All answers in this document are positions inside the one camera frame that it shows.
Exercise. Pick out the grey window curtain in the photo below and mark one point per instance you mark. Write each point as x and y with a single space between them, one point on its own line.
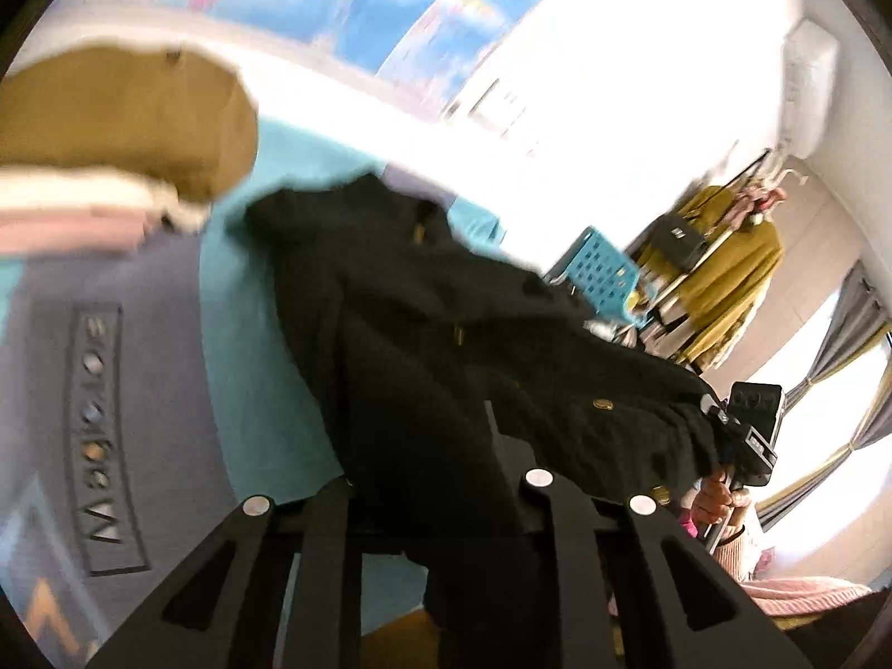
827 415

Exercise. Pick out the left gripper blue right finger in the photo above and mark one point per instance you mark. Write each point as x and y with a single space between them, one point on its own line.
629 588

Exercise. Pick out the cream folded garment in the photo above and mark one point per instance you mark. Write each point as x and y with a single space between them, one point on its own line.
29 190

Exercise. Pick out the teal grey patterned bedsheet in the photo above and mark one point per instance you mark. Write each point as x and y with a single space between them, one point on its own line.
145 394

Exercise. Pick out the mustard hanging cardigan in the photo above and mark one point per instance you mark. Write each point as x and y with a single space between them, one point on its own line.
704 314

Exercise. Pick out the black handbag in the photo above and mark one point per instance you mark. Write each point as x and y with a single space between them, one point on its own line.
679 242

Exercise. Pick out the mustard folded garment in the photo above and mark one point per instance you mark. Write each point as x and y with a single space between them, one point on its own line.
172 115

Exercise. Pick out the teal perforated storage rack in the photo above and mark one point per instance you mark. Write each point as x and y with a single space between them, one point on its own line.
602 275

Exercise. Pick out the pink sleeved right forearm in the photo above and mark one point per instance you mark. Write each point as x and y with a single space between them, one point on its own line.
738 553

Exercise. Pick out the person's right hand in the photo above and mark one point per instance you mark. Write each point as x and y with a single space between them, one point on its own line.
716 503

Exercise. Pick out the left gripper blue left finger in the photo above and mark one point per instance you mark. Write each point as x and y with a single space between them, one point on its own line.
271 586

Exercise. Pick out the white air conditioner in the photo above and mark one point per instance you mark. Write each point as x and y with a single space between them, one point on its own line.
811 57

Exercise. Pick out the pink folded garment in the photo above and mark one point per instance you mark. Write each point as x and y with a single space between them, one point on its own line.
58 232

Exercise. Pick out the black button-up shirt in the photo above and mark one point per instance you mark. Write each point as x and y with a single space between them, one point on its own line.
419 352

